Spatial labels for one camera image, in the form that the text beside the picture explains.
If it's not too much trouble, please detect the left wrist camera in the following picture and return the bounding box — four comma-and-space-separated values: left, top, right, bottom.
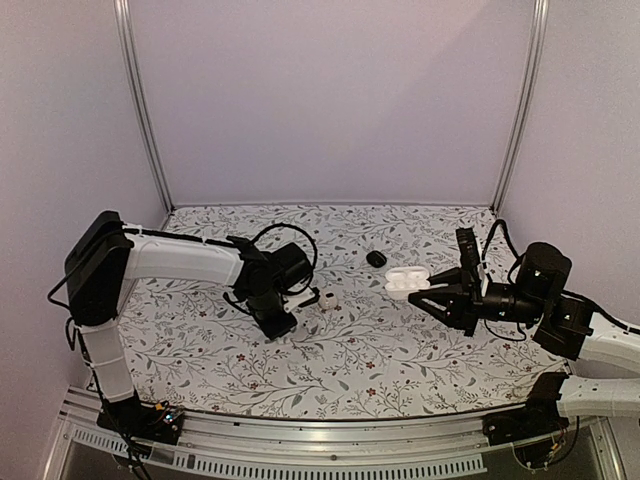
283, 287, 320, 313

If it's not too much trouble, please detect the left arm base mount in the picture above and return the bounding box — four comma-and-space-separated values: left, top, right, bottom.
97, 392, 185, 445

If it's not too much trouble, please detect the black earbud charging case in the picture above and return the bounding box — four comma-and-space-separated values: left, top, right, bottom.
366, 250, 387, 268

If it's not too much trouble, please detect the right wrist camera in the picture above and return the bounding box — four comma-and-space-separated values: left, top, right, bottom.
455, 228, 487, 301

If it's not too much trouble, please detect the white round earbud case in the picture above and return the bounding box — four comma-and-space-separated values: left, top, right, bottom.
318, 291, 339, 311

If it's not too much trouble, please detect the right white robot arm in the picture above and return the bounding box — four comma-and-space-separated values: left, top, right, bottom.
408, 228, 639, 436

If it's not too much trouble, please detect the front aluminium rail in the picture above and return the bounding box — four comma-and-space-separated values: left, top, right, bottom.
40, 388, 631, 479

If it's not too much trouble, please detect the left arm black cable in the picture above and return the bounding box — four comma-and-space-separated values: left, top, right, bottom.
247, 222, 320, 281

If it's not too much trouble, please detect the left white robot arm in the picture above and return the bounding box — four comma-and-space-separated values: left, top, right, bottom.
47, 210, 319, 434

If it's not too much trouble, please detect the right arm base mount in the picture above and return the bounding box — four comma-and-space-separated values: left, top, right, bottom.
482, 372, 569, 446

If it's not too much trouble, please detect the aluminium frame post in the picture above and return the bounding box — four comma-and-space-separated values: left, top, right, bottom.
491, 0, 549, 214
113, 0, 175, 215

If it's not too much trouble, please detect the left aluminium frame post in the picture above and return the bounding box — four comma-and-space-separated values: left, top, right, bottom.
113, 0, 175, 215

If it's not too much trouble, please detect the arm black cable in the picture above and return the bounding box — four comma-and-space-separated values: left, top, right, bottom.
479, 218, 524, 286
247, 222, 320, 281

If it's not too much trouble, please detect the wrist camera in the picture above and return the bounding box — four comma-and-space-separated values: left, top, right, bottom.
455, 228, 487, 301
283, 287, 320, 313

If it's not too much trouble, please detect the floral tablecloth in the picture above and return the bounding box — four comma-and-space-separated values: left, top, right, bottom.
120, 205, 566, 420

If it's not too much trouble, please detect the white oval case lid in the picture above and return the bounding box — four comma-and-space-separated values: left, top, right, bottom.
384, 266, 430, 300

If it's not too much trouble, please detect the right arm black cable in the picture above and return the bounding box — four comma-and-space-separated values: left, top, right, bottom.
479, 218, 524, 286

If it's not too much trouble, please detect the right aluminium frame post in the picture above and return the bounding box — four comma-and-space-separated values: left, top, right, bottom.
491, 0, 549, 214

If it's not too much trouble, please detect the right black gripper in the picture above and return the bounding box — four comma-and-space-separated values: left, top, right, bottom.
409, 267, 546, 338

